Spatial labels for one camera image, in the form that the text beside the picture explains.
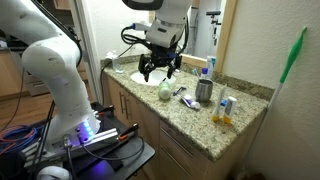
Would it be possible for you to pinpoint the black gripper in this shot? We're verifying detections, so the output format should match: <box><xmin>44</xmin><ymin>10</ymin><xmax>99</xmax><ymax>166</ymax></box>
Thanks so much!
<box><xmin>137</xmin><ymin>44</ymin><xmax>184</xmax><ymax>83</ymax></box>

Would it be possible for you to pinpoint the green label hand soap bottle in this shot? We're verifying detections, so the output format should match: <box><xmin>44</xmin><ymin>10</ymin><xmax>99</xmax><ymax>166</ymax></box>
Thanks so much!
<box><xmin>157</xmin><ymin>79</ymin><xmax>173</xmax><ymax>101</ymax></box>

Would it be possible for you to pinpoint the stainless steel cup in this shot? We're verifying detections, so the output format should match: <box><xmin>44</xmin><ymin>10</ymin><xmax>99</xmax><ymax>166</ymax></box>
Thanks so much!
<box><xmin>194</xmin><ymin>78</ymin><xmax>215</xmax><ymax>103</ymax></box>

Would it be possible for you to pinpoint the white oval sink basin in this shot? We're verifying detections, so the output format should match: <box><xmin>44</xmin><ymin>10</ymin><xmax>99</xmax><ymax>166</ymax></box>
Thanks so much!
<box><xmin>129</xmin><ymin>68</ymin><xmax>178</xmax><ymax>87</ymax></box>

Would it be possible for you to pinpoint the blue razor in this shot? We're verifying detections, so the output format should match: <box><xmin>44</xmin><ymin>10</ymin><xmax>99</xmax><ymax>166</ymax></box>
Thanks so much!
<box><xmin>172</xmin><ymin>86</ymin><xmax>188</xmax><ymax>97</ymax></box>

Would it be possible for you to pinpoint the small white bottle blue cap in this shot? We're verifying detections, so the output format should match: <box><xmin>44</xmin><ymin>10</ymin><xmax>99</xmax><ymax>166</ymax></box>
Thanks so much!
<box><xmin>200</xmin><ymin>67</ymin><xmax>211</xmax><ymax>81</ymax></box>

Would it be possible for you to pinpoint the purple white toothpaste tube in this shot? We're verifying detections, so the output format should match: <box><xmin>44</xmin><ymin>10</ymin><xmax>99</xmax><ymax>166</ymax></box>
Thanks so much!
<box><xmin>181</xmin><ymin>93</ymin><xmax>202</xmax><ymax>111</ymax></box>

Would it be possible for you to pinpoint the tall white tube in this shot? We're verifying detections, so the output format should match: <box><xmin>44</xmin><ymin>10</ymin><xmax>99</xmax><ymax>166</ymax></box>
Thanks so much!
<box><xmin>205</xmin><ymin>55</ymin><xmax>217</xmax><ymax>80</ymax></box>

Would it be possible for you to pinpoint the orange black clamp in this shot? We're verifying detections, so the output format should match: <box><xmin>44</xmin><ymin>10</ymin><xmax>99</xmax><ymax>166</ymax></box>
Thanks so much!
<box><xmin>94</xmin><ymin>104</ymin><xmax>116</xmax><ymax>118</ymax></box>
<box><xmin>117</xmin><ymin>122</ymin><xmax>140</xmax><ymax>142</ymax></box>

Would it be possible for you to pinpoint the white lotion tube blue logo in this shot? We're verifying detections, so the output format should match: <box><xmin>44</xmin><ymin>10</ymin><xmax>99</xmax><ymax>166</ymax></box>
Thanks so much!
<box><xmin>211</xmin><ymin>84</ymin><xmax>229</xmax><ymax>124</ymax></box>

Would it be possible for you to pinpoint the wooden vanity cabinet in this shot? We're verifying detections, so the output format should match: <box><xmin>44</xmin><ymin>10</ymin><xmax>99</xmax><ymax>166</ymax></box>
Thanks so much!
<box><xmin>101</xmin><ymin>71</ymin><xmax>269</xmax><ymax>180</ymax></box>

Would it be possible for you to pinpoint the white door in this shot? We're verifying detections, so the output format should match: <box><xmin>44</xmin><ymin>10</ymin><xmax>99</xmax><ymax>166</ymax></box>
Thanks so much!
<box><xmin>71</xmin><ymin>0</ymin><xmax>105</xmax><ymax>105</ymax></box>

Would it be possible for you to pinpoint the short white tube yellow cap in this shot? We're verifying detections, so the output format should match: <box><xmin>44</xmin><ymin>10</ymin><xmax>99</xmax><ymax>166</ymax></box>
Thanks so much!
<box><xmin>222</xmin><ymin>95</ymin><xmax>239</xmax><ymax>126</ymax></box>

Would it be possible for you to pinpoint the black robot platform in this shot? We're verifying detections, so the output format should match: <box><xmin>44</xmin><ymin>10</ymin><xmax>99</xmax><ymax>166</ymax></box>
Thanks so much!
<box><xmin>0</xmin><ymin>101</ymin><xmax>156</xmax><ymax>180</ymax></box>

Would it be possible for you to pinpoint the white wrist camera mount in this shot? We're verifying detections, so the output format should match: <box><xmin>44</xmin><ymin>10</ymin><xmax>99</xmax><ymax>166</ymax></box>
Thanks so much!
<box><xmin>145</xmin><ymin>19</ymin><xmax>186</xmax><ymax>50</ymax></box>

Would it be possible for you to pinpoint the black camera cable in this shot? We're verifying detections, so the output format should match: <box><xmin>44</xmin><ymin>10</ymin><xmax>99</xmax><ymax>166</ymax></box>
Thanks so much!
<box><xmin>120</xmin><ymin>22</ymin><xmax>155</xmax><ymax>46</ymax></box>

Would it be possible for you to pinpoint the black power cable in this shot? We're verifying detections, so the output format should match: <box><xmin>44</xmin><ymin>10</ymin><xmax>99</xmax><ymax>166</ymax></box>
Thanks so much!
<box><xmin>99</xmin><ymin>44</ymin><xmax>135</xmax><ymax>105</ymax></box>

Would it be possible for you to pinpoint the metal cabinet door handle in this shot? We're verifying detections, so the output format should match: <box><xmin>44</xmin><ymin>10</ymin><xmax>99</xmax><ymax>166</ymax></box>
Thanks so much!
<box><xmin>124</xmin><ymin>94</ymin><xmax>132</xmax><ymax>120</ymax></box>
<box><xmin>118</xmin><ymin>91</ymin><xmax>125</xmax><ymax>115</ymax></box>

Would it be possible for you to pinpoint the metal drawer handle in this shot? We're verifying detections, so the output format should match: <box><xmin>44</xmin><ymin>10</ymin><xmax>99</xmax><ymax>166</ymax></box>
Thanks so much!
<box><xmin>160</xmin><ymin>145</ymin><xmax>195</xmax><ymax>177</ymax></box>
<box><xmin>160</xmin><ymin>127</ymin><xmax>195</xmax><ymax>158</ymax></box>

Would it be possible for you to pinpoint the aluminium mounting rail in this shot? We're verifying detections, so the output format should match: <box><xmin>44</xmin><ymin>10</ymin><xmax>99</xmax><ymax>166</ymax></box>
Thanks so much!
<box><xmin>22</xmin><ymin>127</ymin><xmax>122</xmax><ymax>165</ymax></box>

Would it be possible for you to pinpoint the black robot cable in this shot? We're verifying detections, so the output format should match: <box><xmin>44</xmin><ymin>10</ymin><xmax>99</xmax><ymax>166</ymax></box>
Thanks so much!
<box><xmin>31</xmin><ymin>0</ymin><xmax>84</xmax><ymax>68</ymax></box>

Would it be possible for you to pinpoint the green white mop handle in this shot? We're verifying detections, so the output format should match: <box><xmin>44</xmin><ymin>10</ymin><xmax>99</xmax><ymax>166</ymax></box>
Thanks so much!
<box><xmin>233</xmin><ymin>25</ymin><xmax>309</xmax><ymax>180</ymax></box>

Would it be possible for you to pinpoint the blue orange cable bundle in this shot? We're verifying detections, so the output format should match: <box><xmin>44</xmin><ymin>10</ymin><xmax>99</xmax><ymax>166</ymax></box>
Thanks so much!
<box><xmin>0</xmin><ymin>124</ymin><xmax>40</xmax><ymax>156</ymax></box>

